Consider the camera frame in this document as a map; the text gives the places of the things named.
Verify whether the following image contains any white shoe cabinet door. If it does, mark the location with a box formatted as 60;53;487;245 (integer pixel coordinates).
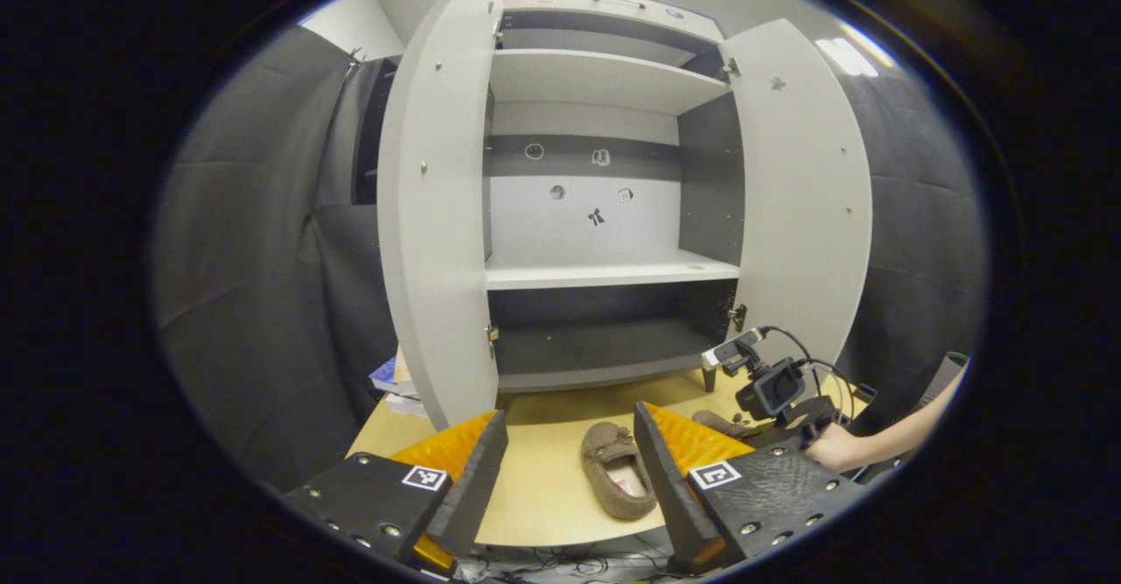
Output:
723;18;874;392
377;0;504;432

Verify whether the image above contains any dark quilted cloth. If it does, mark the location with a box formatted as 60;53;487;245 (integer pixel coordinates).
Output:
156;26;399;490
832;72;989;432

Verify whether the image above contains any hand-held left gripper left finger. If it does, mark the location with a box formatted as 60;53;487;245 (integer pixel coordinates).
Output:
283;409;511;576

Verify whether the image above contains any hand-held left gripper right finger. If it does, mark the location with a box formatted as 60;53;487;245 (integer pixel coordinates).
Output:
632;402;870;576

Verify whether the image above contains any ceiling light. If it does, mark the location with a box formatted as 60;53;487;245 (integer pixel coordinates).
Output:
814;24;896;77

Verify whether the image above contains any blue book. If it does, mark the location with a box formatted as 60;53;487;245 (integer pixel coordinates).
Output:
368;352;419;397

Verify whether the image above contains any brown fuzzy shoe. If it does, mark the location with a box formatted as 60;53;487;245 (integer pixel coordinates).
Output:
581;422;658;521
692;409;751;440

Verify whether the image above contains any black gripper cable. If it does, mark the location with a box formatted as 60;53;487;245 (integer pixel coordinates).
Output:
760;326;864;419

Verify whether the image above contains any white shoe cabinet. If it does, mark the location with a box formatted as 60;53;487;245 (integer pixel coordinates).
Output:
482;0;745;392

